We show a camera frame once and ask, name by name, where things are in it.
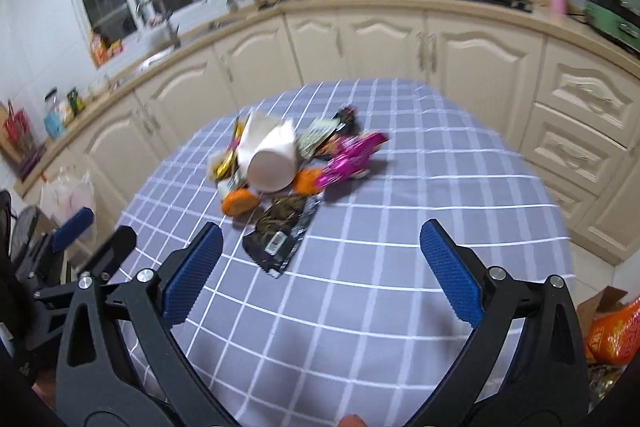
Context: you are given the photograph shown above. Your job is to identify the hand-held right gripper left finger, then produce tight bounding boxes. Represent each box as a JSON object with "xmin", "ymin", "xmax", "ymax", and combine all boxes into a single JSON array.
[{"xmin": 56, "ymin": 223, "xmax": 241, "ymax": 427}]

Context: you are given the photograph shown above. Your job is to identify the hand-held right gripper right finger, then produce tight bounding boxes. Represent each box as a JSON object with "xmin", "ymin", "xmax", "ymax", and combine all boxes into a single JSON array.
[{"xmin": 405, "ymin": 219, "xmax": 590, "ymax": 427}]

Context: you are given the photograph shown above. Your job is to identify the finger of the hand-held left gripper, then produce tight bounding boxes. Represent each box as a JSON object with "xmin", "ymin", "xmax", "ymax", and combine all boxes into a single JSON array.
[
  {"xmin": 17, "ymin": 207, "xmax": 96, "ymax": 280},
  {"xmin": 75, "ymin": 227, "xmax": 138, "ymax": 279}
]

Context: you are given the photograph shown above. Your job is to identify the black brown snack wrapper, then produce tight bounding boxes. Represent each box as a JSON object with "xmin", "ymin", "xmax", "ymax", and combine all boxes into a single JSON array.
[{"xmin": 242, "ymin": 194, "xmax": 321, "ymax": 279}]

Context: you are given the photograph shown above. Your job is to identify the pale yellow packet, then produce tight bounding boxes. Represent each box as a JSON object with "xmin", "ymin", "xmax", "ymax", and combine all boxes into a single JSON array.
[{"xmin": 216, "ymin": 172, "xmax": 251, "ymax": 200}]

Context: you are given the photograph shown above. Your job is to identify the gold foil wrapper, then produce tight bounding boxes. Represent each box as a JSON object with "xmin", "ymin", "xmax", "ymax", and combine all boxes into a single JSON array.
[{"xmin": 207, "ymin": 147, "xmax": 241, "ymax": 182}]

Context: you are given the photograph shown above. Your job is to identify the pink foil wrapper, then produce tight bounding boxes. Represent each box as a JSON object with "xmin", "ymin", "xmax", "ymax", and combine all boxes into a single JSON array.
[{"xmin": 320, "ymin": 132, "xmax": 390, "ymax": 190}]

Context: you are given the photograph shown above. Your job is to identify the small dark wrapper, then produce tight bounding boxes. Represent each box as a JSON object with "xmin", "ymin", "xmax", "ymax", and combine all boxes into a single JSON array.
[{"xmin": 335, "ymin": 106, "xmax": 360, "ymax": 132}]

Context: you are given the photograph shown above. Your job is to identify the white plastic bag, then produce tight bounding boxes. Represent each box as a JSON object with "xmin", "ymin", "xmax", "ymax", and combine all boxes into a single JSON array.
[{"xmin": 40, "ymin": 164, "xmax": 98, "ymax": 243}]

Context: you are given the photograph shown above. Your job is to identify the grey checkered tablecloth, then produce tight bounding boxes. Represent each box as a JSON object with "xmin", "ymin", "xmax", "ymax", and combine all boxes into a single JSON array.
[{"xmin": 112, "ymin": 78, "xmax": 573, "ymax": 427}]

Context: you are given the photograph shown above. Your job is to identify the jar with blue label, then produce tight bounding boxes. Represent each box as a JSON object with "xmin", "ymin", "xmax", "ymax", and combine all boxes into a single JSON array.
[{"xmin": 42, "ymin": 89, "xmax": 68, "ymax": 140}]

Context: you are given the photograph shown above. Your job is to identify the red basket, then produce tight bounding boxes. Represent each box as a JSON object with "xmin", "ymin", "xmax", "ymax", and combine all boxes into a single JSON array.
[{"xmin": 2, "ymin": 102, "xmax": 38, "ymax": 158}]

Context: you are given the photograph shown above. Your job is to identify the white bowls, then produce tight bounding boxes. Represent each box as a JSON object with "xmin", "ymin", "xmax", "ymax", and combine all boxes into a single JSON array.
[{"xmin": 87, "ymin": 74, "xmax": 113, "ymax": 100}]

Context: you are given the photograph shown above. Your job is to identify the cardboard box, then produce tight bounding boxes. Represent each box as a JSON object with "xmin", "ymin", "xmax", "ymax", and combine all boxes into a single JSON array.
[{"xmin": 575, "ymin": 286, "xmax": 630, "ymax": 333}]

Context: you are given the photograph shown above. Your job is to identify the orange plastic bag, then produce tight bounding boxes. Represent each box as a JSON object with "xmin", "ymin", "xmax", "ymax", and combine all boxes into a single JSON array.
[{"xmin": 582, "ymin": 297, "xmax": 640, "ymax": 365}]

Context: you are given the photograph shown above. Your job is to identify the tall orange snack packet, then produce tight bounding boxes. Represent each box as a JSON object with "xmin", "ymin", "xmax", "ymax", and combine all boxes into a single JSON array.
[{"xmin": 89, "ymin": 29, "xmax": 112, "ymax": 68}]

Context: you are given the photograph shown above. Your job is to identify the yellowish printed packet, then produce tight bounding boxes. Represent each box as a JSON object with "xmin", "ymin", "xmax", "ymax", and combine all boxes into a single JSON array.
[{"xmin": 585, "ymin": 359, "xmax": 626, "ymax": 413}]

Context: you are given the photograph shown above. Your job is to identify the steel faucet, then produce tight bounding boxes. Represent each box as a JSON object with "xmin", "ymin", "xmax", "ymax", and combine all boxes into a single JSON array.
[{"xmin": 135, "ymin": 0, "xmax": 181, "ymax": 50}]

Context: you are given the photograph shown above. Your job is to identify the cream kitchen cabinet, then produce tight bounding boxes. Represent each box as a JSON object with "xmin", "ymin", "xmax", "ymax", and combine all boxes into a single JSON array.
[{"xmin": 20, "ymin": 2, "xmax": 640, "ymax": 265}]

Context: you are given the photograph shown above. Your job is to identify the green countertop appliance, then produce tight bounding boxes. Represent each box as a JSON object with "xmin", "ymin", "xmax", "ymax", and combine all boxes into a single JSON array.
[{"xmin": 585, "ymin": 0, "xmax": 640, "ymax": 55}]

